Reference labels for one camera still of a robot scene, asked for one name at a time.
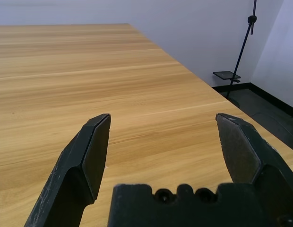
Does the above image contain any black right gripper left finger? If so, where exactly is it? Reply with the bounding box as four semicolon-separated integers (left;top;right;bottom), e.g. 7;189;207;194
23;113;112;227

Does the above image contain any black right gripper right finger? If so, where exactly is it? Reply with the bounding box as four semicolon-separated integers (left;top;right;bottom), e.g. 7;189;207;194
215;113;293;219

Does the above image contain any black stand tray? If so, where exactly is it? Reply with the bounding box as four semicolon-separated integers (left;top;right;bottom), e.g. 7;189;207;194
212;70;241;83

